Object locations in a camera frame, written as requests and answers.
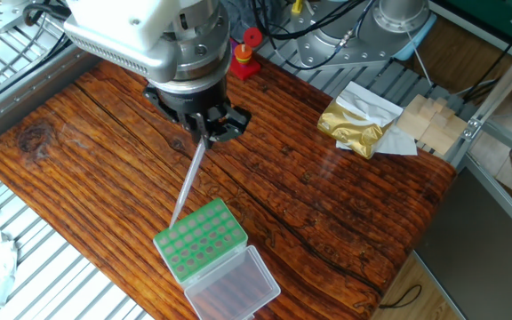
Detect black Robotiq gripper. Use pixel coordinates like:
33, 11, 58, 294
142, 75, 252, 150

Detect clear large pipette tip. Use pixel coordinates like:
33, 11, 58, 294
168, 140, 207, 229

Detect green pipette tip rack box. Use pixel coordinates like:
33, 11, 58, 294
152, 197, 249, 285

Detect clear plastic box lid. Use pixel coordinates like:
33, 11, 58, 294
183, 244, 282, 320

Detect red wooden peg toy base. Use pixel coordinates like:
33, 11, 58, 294
229, 39, 262, 82

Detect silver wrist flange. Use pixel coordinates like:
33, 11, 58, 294
147, 0, 233, 95

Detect glossy wood-grain board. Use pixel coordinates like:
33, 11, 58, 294
0, 52, 457, 320

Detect grey crumpled cloth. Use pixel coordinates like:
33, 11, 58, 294
222, 0, 284, 42

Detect gold tissue pack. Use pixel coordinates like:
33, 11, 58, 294
316, 80, 419, 160

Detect white wrist adapter box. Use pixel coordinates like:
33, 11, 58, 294
63, 0, 184, 84

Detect wooden block puzzle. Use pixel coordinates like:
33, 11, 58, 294
396, 93, 468, 156

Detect perforated aluminium plate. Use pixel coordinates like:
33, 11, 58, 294
0, 0, 48, 35

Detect grey flat panel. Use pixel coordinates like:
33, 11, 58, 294
415, 166, 512, 320

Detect orange stacking ring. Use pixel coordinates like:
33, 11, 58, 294
233, 43, 253, 66

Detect red stacking ring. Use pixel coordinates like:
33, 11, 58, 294
243, 27, 264, 49

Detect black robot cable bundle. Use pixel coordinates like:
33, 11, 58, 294
22, 0, 375, 72

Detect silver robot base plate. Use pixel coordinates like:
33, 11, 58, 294
289, 0, 393, 75

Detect black looped cord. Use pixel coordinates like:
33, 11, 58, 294
378, 284, 423, 310

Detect aluminium frame post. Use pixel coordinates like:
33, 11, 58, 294
444, 26, 512, 169

